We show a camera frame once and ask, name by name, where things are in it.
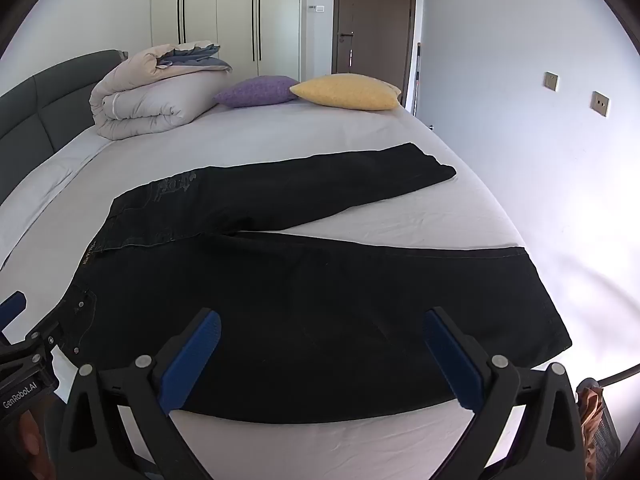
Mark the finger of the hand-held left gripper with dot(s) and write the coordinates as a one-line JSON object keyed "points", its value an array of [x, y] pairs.
{"points": [[12, 307], [45, 337]]}

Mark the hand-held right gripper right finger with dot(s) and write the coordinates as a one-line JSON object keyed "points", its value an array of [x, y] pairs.
{"points": [[452, 360]]}

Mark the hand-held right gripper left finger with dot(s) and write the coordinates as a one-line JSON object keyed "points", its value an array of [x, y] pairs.
{"points": [[192, 360]]}

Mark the black pants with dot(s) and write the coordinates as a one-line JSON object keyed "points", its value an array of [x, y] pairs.
{"points": [[300, 300]]}

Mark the person's left hand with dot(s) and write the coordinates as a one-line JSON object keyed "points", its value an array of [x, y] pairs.
{"points": [[34, 435]]}

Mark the brown crumpled cloth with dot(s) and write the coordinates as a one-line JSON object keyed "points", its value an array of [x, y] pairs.
{"points": [[592, 420]]}

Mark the grey padded headboard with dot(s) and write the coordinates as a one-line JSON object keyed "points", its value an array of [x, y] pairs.
{"points": [[35, 105]]}

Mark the folded beige duvet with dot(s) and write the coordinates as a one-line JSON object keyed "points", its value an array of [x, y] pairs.
{"points": [[150, 95]]}

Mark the bed with white sheet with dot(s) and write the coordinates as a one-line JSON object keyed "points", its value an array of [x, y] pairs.
{"points": [[300, 125]]}

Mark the purple pillow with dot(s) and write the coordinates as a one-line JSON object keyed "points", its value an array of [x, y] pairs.
{"points": [[255, 91]]}

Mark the thin stick beside door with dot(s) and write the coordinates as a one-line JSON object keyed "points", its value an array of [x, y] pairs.
{"points": [[417, 77]]}

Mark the yellow pillow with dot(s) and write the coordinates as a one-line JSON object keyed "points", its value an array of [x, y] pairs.
{"points": [[347, 91]]}

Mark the brown door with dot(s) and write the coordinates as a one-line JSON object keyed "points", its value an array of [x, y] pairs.
{"points": [[372, 15]]}

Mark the white wardrobe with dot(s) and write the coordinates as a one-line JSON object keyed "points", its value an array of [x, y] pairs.
{"points": [[225, 5]]}

